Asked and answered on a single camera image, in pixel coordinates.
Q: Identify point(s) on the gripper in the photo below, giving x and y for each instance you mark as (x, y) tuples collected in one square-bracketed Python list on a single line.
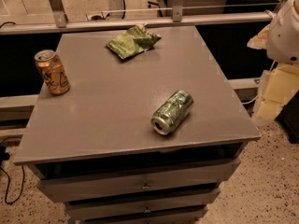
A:
[(285, 36)]

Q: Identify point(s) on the green jalapeno chip bag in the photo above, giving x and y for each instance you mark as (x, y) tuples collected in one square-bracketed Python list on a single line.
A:
[(133, 41)]

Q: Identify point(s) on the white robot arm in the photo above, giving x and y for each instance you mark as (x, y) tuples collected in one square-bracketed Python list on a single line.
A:
[(280, 39)]

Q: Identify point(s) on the green soda can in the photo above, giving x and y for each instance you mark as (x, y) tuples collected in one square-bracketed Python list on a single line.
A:
[(169, 115)]

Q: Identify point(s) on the orange soda can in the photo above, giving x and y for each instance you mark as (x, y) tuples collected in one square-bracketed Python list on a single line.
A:
[(51, 69)]

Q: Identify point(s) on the grey drawer cabinet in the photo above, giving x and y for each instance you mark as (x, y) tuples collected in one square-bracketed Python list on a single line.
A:
[(102, 125)]

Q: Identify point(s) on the middle grey drawer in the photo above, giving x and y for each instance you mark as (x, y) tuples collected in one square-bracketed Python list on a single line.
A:
[(141, 203)]

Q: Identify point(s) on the grey drawer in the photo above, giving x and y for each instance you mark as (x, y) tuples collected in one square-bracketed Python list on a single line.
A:
[(88, 187), (154, 217), (141, 203)]

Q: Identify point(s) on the top grey drawer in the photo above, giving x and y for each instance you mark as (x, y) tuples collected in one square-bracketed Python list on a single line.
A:
[(88, 187)]

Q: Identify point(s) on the bottom grey drawer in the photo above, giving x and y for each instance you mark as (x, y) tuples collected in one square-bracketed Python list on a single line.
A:
[(154, 217)]

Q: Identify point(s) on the metal frame rail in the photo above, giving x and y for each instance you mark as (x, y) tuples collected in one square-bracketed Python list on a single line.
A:
[(84, 26)]

